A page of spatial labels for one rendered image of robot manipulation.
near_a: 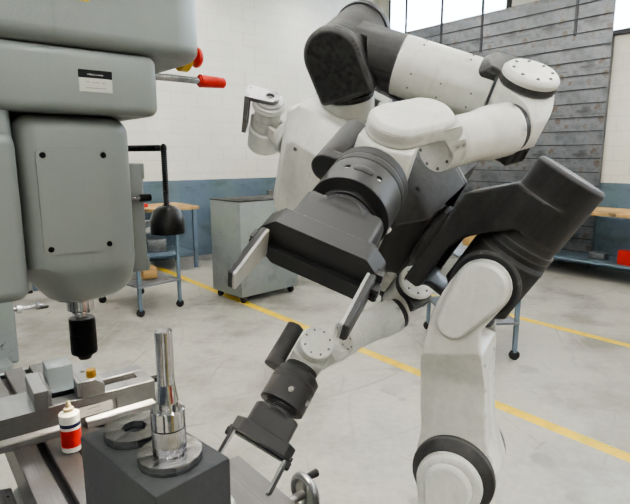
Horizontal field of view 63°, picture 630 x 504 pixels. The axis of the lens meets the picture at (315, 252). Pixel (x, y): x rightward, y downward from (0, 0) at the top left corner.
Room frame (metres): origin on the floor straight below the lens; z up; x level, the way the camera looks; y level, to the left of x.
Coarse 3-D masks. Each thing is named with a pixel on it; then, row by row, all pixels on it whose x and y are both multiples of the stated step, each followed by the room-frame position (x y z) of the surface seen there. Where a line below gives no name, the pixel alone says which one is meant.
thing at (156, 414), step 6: (180, 402) 0.69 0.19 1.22; (156, 408) 0.67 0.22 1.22; (174, 408) 0.67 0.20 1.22; (180, 408) 0.67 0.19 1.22; (150, 414) 0.66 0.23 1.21; (156, 414) 0.65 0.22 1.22; (162, 414) 0.65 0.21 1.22; (168, 414) 0.65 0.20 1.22; (174, 414) 0.65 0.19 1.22; (180, 414) 0.66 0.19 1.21; (156, 420) 0.65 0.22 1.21; (162, 420) 0.65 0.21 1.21; (168, 420) 0.65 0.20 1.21
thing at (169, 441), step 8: (184, 416) 0.67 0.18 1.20; (152, 424) 0.66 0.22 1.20; (160, 424) 0.65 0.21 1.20; (168, 424) 0.65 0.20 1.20; (176, 424) 0.66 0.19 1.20; (184, 424) 0.67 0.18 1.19; (152, 432) 0.66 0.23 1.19; (160, 432) 0.65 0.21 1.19; (168, 432) 0.65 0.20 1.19; (176, 432) 0.66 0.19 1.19; (184, 432) 0.67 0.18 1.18; (152, 440) 0.66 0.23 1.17; (160, 440) 0.65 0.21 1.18; (168, 440) 0.65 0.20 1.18; (176, 440) 0.66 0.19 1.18; (184, 440) 0.67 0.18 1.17; (152, 448) 0.66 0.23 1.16; (160, 448) 0.65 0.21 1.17; (168, 448) 0.65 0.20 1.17; (176, 448) 0.65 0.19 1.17; (184, 448) 0.67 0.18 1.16; (160, 456) 0.65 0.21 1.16; (168, 456) 0.65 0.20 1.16; (176, 456) 0.65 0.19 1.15
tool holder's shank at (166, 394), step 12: (156, 336) 0.66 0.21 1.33; (168, 336) 0.66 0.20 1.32; (156, 348) 0.66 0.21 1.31; (168, 348) 0.66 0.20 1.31; (156, 360) 0.66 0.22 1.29; (168, 360) 0.66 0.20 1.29; (156, 372) 0.67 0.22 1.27; (168, 372) 0.66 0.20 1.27; (168, 384) 0.66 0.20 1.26; (156, 396) 0.66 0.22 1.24; (168, 396) 0.66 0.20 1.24; (168, 408) 0.66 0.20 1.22
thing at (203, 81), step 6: (156, 78) 0.94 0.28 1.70; (162, 78) 0.95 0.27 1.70; (168, 78) 0.95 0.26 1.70; (174, 78) 0.96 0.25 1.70; (180, 78) 0.97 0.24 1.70; (186, 78) 0.97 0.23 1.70; (192, 78) 0.98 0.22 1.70; (198, 78) 0.99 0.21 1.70; (204, 78) 0.99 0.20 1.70; (210, 78) 1.00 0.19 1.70; (216, 78) 1.01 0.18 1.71; (222, 78) 1.02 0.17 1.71; (198, 84) 0.99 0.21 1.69; (204, 84) 0.99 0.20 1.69; (210, 84) 1.00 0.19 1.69; (216, 84) 1.01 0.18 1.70; (222, 84) 1.02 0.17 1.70
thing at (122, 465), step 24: (96, 432) 0.74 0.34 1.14; (120, 432) 0.72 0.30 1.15; (144, 432) 0.72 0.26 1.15; (96, 456) 0.70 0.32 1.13; (120, 456) 0.68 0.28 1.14; (144, 456) 0.66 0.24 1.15; (192, 456) 0.66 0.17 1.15; (216, 456) 0.68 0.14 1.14; (96, 480) 0.70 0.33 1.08; (120, 480) 0.65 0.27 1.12; (144, 480) 0.62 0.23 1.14; (168, 480) 0.62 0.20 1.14; (192, 480) 0.63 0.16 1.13; (216, 480) 0.66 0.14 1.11
